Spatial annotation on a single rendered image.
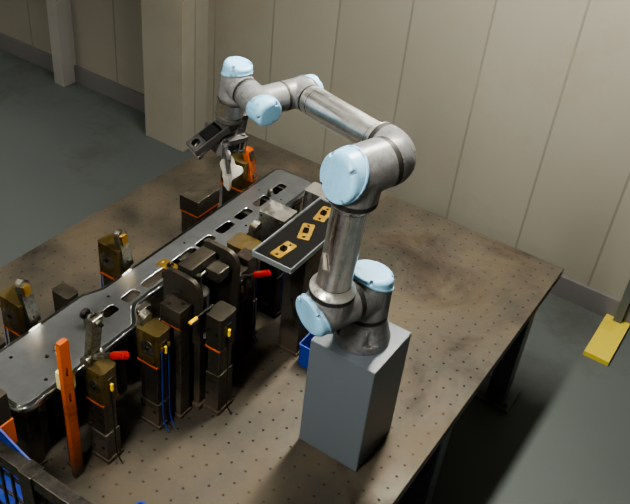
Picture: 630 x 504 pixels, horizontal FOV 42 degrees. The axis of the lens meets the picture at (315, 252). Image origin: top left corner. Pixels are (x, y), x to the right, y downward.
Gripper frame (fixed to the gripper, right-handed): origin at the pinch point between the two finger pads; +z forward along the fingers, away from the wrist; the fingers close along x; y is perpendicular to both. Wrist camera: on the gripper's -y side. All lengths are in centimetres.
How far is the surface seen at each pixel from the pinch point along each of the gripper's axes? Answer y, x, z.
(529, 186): 208, 16, 78
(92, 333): -44, -21, 21
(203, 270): -6.4, -11.9, 22.9
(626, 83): 213, -1, 10
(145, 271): -10.7, 9.9, 41.2
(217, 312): -8.2, -23.4, 28.1
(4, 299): -52, 15, 40
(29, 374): -57, -12, 41
